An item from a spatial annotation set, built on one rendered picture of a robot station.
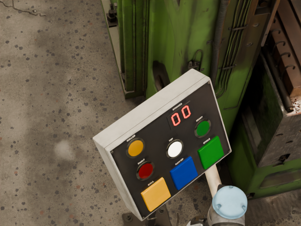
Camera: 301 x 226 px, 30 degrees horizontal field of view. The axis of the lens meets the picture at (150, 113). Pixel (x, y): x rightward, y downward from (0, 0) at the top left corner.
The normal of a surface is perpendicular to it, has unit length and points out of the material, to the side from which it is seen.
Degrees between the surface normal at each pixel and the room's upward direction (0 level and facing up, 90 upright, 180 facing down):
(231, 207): 0
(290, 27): 0
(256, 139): 42
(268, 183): 0
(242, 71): 90
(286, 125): 90
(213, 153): 60
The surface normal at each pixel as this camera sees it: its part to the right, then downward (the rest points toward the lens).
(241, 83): 0.24, 0.87
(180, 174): 0.55, 0.38
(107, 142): -0.29, -0.74
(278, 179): 0.02, -0.45
